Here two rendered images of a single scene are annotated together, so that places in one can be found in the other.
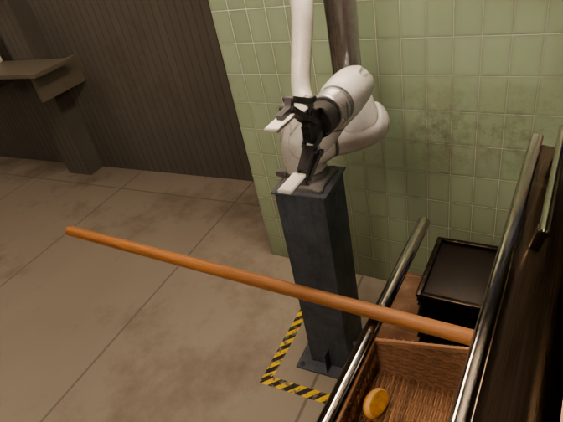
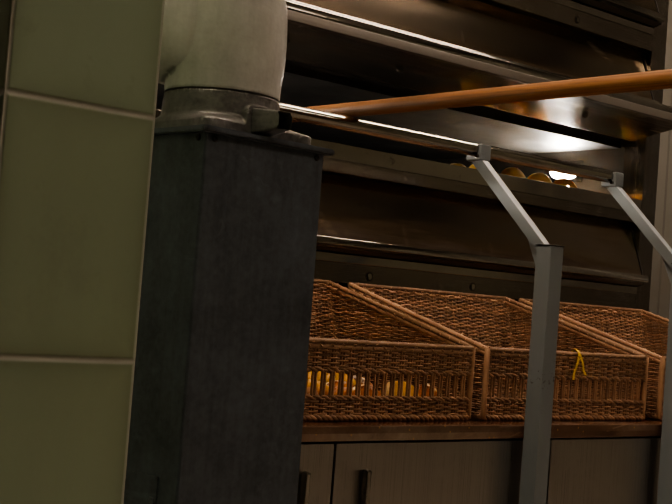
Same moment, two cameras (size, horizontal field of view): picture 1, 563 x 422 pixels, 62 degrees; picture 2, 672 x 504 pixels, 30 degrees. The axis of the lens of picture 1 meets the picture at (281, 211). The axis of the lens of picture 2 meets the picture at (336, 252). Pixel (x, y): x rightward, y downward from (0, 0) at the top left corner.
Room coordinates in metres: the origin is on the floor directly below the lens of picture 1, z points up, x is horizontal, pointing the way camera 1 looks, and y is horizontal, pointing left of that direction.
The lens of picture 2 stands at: (3.10, 0.40, 0.79)
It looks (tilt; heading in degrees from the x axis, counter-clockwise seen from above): 3 degrees up; 193
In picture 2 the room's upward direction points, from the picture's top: 4 degrees clockwise
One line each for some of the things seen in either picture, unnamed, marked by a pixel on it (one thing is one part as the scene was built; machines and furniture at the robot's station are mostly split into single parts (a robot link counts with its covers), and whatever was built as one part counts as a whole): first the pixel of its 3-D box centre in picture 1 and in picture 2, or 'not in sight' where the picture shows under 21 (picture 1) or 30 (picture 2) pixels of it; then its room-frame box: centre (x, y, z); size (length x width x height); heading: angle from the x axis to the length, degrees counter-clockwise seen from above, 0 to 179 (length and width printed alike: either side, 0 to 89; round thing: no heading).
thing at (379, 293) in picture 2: not in sight; (495, 350); (0.13, 0.13, 0.72); 0.56 x 0.49 x 0.28; 142
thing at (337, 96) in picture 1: (329, 110); not in sight; (0.99, -0.16, 1.48); 0.09 x 0.06 x 0.09; 53
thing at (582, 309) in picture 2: not in sight; (649, 358); (-0.36, 0.49, 0.72); 0.56 x 0.49 x 0.28; 143
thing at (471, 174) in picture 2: not in sight; (419, 168); (-0.04, -0.11, 1.16); 1.80 x 0.06 x 0.04; 143
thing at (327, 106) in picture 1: (315, 124); not in sight; (0.94, -0.11, 1.48); 0.09 x 0.07 x 0.08; 143
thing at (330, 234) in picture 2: not in sight; (422, 223); (-0.02, -0.09, 1.02); 1.79 x 0.11 x 0.19; 143
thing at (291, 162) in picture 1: (304, 139); (220, 16); (1.53, -0.14, 1.17); 0.18 x 0.16 x 0.22; 96
